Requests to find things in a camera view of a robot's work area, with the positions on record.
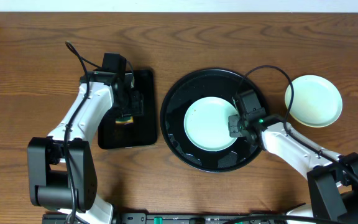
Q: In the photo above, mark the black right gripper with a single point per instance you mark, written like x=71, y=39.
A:
x=234, y=131

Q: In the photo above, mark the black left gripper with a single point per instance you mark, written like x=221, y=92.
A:
x=128, y=112

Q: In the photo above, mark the green and yellow sponge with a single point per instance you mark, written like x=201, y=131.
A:
x=124, y=120

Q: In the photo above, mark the light blue plate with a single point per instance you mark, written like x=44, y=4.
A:
x=206, y=124
x=313, y=101

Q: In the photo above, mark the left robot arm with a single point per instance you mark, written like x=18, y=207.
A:
x=61, y=170

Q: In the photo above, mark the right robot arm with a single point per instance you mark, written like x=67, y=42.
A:
x=332, y=178

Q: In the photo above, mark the black rectangular tray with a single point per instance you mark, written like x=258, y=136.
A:
x=143, y=131

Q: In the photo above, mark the black round tray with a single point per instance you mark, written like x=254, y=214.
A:
x=194, y=86

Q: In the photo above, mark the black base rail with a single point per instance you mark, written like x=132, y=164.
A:
x=142, y=218

